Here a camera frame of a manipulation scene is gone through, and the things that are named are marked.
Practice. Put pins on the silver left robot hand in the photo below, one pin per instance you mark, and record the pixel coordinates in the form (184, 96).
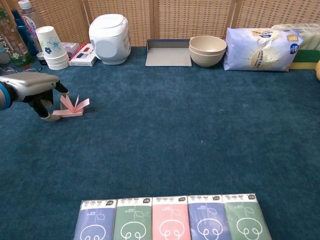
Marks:
(30, 85)

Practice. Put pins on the pink packet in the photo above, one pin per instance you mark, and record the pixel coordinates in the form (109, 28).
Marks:
(70, 113)

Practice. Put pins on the small black jar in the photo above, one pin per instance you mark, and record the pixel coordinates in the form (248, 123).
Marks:
(41, 60)

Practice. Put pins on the green tea bottle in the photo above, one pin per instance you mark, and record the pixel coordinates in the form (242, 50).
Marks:
(12, 45)

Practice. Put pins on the white pill jar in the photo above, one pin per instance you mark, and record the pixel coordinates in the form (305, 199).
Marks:
(50, 45)

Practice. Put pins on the dark blue bottle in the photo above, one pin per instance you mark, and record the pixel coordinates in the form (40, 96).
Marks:
(22, 32)

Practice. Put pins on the small purple box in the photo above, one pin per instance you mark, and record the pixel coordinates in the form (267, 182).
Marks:
(71, 47)

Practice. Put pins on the red and white box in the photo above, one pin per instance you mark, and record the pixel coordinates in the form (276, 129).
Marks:
(82, 58)

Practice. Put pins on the clear water bottle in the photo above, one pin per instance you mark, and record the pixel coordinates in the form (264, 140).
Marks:
(32, 22)

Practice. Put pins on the white rice cooker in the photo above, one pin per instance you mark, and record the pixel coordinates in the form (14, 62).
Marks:
(110, 40)

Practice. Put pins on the dark blue table mat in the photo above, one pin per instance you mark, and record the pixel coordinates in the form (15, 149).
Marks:
(160, 125)

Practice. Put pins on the grey tray with blue rim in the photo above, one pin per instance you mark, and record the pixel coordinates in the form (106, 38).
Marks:
(167, 56)

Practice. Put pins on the blue pocket tissue pack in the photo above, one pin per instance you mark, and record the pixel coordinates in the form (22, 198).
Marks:
(208, 218)
(96, 222)

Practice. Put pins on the green pocket tissue pack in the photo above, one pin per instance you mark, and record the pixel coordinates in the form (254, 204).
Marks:
(246, 217)
(132, 221)

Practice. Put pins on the woven rattan folding screen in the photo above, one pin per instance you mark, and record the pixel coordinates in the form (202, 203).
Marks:
(195, 20)

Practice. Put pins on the beige bowl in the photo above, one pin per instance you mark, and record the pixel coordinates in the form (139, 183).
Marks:
(206, 61)
(207, 45)

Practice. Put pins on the pink pocket tissue pack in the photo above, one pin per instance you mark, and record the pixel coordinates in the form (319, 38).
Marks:
(171, 220)

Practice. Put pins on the light blue tissue pack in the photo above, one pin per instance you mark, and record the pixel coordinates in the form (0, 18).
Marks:
(260, 50)

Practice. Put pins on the green and yellow scouring sponge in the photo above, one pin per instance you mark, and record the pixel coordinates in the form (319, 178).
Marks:
(303, 56)

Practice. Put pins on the pale green paper towel pack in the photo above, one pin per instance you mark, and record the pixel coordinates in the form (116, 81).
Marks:
(310, 35)

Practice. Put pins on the yellow plush toy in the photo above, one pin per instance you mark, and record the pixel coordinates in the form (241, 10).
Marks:
(318, 71)

